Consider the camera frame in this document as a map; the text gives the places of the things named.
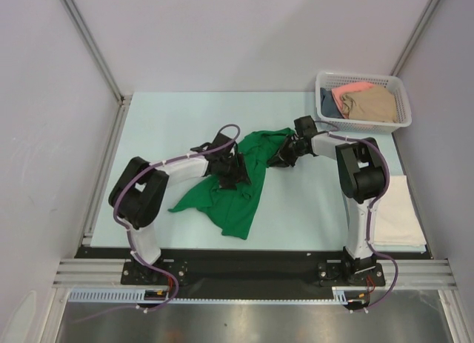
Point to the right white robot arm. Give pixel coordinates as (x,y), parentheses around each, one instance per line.
(363,175)

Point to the beige t shirt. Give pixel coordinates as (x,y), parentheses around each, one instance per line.
(374,104)

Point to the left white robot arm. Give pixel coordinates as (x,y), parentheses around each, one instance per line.
(137,196)

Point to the white cable duct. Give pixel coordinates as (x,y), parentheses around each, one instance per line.
(157,296)

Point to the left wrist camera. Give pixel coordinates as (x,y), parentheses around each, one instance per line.
(221,144)

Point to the blue t shirt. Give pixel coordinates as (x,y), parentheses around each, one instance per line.
(329,107)

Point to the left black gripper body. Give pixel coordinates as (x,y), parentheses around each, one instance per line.
(229,172)

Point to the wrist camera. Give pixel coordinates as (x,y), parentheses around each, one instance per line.
(305,127)
(221,144)

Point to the white plastic basket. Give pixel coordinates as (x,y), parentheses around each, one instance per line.
(330,79)

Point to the pink t shirt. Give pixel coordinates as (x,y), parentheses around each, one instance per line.
(337,92)

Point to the folded white t shirt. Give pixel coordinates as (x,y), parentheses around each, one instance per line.
(396,223)

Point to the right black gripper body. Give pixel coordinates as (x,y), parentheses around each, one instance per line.
(285,152)

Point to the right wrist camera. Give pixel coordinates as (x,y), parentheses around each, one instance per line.
(305,127)

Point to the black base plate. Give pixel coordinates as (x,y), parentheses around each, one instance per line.
(262,273)

